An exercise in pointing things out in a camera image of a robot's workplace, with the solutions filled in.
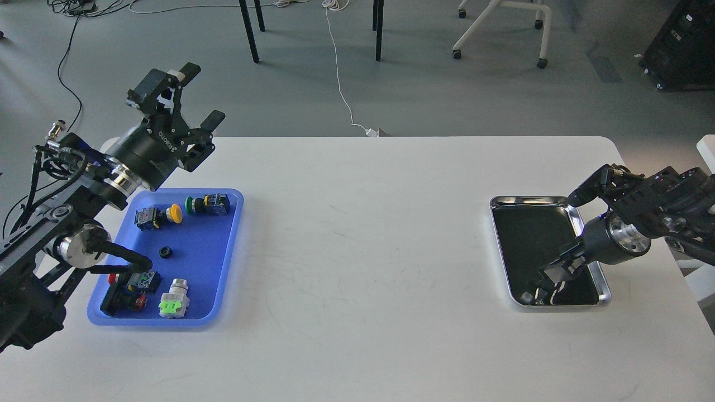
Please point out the yellow push button switch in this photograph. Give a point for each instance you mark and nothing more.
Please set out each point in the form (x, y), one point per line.
(149, 219)

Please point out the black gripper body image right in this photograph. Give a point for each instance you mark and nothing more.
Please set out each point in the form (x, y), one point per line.
(610, 240)

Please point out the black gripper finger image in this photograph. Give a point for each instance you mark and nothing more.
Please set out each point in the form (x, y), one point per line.
(197, 145)
(543, 293)
(566, 267)
(159, 94)

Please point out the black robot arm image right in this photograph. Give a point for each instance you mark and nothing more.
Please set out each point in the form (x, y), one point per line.
(675, 206)

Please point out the silver metal tray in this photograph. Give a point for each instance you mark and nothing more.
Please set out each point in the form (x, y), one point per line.
(531, 231)

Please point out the silver green switch part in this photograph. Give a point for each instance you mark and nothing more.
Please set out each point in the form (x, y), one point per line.
(175, 303)

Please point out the green push button switch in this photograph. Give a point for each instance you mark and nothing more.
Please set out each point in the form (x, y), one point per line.
(217, 204)

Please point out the black equipment case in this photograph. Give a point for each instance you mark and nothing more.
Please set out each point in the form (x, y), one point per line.
(681, 56)

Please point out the red push button switch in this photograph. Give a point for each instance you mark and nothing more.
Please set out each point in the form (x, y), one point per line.
(129, 291)

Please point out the blue plastic tray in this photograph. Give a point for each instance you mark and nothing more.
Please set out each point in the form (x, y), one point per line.
(202, 249)

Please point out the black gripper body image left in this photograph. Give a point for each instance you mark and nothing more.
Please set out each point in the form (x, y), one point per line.
(154, 149)

